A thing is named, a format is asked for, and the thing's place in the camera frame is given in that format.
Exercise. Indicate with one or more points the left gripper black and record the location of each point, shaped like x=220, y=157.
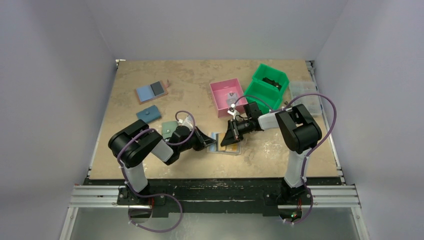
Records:
x=203, y=140

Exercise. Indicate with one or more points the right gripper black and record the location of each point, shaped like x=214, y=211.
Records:
x=237, y=129

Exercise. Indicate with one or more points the tan card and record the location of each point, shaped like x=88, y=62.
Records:
x=230, y=148

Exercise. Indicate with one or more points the beige card holder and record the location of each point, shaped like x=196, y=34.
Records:
x=216, y=148

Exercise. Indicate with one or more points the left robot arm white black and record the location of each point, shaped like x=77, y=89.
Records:
x=134, y=143

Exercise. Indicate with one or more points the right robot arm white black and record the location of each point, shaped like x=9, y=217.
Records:
x=300, y=133

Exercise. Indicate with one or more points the cards in pink box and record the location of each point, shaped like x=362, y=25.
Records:
x=231, y=98

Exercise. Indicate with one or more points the green card holder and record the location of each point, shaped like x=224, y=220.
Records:
x=167, y=128

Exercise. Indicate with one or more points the blue card holder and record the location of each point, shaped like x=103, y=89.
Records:
x=149, y=114

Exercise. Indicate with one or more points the open brown card holder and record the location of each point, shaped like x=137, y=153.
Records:
x=152, y=91

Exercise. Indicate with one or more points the pink box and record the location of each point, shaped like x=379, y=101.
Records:
x=219, y=92

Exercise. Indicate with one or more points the front green bin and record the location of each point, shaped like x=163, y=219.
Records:
x=264, y=94

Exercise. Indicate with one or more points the green bin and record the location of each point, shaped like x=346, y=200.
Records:
x=265, y=71
x=264, y=94

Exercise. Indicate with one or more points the black object in bin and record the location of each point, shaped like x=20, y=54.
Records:
x=272, y=82

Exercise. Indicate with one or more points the rear green bin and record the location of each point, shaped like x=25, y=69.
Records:
x=265, y=71

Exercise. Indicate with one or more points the clear screw organizer box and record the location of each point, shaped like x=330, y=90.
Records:
x=311, y=102

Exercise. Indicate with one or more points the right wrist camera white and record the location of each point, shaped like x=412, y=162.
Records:
x=233, y=111

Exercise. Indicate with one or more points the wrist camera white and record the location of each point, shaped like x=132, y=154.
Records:
x=233, y=111
x=187, y=122

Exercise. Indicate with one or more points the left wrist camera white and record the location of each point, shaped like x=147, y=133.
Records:
x=187, y=122

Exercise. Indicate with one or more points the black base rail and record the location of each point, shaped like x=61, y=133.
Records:
x=216, y=196

